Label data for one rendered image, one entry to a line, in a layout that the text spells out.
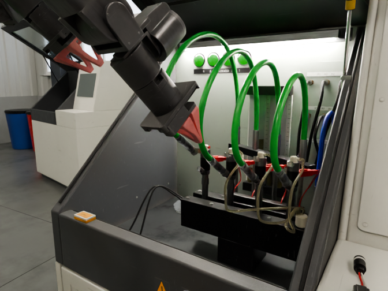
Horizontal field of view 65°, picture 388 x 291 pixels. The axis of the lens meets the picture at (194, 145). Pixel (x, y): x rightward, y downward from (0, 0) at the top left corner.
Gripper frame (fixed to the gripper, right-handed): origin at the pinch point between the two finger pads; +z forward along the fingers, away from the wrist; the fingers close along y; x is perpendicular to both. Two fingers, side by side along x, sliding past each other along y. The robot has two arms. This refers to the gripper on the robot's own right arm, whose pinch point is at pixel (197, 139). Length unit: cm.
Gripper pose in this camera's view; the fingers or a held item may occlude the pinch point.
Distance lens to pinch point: 54.6
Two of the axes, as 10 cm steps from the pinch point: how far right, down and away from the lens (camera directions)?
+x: -6.7, -0.8, 7.3
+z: 5.4, 6.3, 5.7
